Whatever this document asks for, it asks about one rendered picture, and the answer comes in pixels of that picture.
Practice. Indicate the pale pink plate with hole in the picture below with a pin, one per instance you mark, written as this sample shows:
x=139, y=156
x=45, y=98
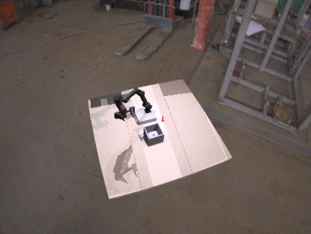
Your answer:
x=152, y=134

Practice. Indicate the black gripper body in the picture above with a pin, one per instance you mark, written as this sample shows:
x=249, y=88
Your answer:
x=122, y=110

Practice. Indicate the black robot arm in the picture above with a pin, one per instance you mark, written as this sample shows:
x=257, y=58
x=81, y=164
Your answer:
x=125, y=98

